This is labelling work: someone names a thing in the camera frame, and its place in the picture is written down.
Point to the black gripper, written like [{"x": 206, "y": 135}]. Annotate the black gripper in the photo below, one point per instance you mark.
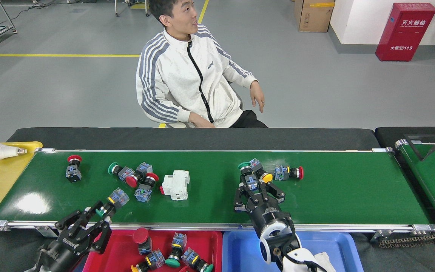
[
  {"x": 270, "y": 217},
  {"x": 66, "y": 245}
]

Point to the yellow push button switch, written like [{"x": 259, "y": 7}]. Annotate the yellow push button switch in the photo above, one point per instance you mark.
[
  {"x": 155, "y": 258},
  {"x": 266, "y": 177}
]

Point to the red push button switch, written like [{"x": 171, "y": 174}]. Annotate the red push button switch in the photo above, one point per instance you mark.
[
  {"x": 73, "y": 173},
  {"x": 141, "y": 236},
  {"x": 131, "y": 181},
  {"x": 143, "y": 192},
  {"x": 281, "y": 173},
  {"x": 185, "y": 269}
]

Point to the white circuit breaker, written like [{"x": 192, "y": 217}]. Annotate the white circuit breaker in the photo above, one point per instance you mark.
[
  {"x": 325, "y": 262},
  {"x": 176, "y": 185}
]

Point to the blue plastic tray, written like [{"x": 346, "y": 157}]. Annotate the blue plastic tray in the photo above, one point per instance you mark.
[{"x": 240, "y": 253}]

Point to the red plastic tray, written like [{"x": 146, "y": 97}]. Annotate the red plastic tray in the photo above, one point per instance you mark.
[{"x": 202, "y": 241}]

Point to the long green conveyor belt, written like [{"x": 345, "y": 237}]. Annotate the long green conveyor belt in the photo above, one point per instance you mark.
[{"x": 334, "y": 189}]

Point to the person's right hand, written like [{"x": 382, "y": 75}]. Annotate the person's right hand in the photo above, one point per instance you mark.
[{"x": 199, "y": 122}]

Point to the person's left hand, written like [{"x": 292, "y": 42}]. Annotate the person's left hand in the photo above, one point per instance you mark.
[{"x": 258, "y": 96}]

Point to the person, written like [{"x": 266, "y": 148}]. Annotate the person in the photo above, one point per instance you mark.
[{"x": 176, "y": 75}]

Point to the cardboard box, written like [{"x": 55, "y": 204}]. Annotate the cardboard box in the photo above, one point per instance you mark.
[{"x": 313, "y": 17}]

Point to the red fire extinguisher cabinet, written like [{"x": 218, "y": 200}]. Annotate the red fire extinguisher cabinet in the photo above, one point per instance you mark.
[{"x": 406, "y": 34}]

